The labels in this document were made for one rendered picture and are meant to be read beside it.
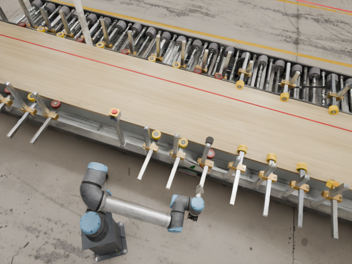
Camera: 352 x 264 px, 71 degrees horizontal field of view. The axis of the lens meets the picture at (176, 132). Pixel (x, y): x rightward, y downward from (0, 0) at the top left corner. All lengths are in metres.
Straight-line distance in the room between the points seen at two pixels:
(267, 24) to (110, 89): 3.62
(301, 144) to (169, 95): 1.30
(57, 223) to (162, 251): 1.13
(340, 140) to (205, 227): 1.57
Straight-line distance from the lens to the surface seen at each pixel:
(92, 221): 2.02
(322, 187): 2.66
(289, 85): 2.80
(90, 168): 1.52
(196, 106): 2.41
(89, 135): 2.53
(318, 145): 2.56
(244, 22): 5.25
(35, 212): 3.17
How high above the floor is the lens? 2.78
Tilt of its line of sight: 58 degrees down
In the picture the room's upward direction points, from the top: 5 degrees clockwise
